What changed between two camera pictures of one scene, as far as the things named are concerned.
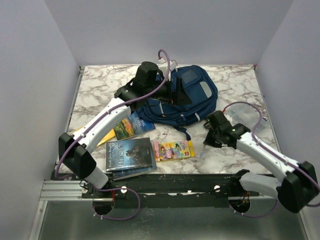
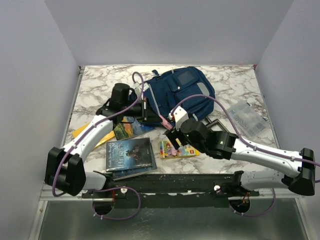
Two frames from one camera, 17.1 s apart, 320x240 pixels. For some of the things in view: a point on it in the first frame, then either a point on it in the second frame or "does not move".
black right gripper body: [212, 138] → [201, 148]
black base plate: [172, 190] does not move
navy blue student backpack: [198, 85] does not move
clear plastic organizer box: [248, 114] does not move
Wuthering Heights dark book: [128, 154] does not move
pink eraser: [156, 146] → [166, 123]
